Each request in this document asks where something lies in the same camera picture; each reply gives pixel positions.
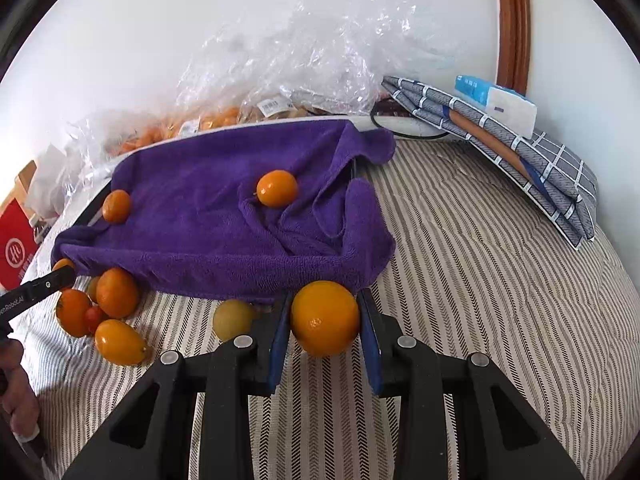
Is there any red paper bag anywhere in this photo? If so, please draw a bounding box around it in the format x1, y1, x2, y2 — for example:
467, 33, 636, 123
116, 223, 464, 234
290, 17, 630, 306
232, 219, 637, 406
0, 199, 43, 291

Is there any bagged pile of oranges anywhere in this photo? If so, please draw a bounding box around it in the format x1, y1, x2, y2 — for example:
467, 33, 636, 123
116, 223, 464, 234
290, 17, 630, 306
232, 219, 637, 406
115, 105, 241, 156

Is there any large orange mandarin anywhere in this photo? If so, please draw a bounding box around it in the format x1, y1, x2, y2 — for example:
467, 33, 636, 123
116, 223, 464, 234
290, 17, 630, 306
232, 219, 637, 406
290, 280, 362, 358

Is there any folded checked cloth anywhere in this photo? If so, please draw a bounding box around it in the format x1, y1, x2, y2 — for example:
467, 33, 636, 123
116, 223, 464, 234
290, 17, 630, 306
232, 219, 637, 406
381, 76, 598, 251

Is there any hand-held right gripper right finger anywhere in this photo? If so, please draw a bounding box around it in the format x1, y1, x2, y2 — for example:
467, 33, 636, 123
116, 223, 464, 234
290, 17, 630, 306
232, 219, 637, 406
356, 291, 584, 480

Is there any clear plastic bag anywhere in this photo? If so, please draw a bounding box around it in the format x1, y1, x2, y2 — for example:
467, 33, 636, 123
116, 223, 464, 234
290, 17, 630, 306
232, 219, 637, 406
65, 109, 176, 186

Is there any purple cloth-lined tray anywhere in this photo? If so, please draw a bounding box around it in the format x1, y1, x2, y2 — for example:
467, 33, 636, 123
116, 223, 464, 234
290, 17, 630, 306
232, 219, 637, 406
51, 119, 397, 306

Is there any bag of brown longans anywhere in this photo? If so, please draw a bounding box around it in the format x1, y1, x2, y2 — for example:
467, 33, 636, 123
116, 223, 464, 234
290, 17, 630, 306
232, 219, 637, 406
240, 91, 351, 120

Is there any person's left hand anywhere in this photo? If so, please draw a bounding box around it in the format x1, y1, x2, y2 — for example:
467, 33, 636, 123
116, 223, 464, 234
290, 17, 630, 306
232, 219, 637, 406
0, 341, 42, 442

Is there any small white box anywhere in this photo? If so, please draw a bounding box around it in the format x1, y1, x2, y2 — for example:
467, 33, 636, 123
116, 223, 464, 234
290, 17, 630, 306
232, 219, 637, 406
487, 86, 538, 140

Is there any small red tomato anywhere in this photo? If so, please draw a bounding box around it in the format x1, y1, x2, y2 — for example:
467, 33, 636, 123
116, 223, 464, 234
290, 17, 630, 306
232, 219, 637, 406
83, 306, 107, 335

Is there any brown wooden door frame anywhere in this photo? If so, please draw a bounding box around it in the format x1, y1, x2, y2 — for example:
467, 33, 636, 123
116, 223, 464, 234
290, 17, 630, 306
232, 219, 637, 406
492, 0, 532, 98

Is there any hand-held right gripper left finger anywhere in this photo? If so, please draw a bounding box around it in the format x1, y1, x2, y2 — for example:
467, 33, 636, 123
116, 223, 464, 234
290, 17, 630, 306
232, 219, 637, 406
62, 290, 294, 480

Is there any white plastic bag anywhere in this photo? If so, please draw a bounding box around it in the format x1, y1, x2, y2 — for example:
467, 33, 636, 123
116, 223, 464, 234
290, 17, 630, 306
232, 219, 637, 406
27, 142, 73, 218

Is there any crumpled clear plastic wrap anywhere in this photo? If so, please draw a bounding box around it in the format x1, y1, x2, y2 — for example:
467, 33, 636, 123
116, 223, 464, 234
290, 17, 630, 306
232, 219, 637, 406
175, 0, 461, 126

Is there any blue tissue pack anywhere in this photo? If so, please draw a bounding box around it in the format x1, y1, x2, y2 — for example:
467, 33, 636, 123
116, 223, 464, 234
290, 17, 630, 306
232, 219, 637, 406
454, 75, 531, 108

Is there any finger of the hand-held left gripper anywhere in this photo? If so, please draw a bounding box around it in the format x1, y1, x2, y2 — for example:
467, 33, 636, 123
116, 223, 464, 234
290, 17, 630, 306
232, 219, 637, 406
27, 265, 77, 303

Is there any striped mattress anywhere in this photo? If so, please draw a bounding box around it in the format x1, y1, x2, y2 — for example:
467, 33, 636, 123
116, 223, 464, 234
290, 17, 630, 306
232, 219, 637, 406
20, 130, 640, 480

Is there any black cable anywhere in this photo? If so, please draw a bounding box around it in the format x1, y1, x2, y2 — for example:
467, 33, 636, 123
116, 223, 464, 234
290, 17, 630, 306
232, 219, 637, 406
371, 102, 448, 140

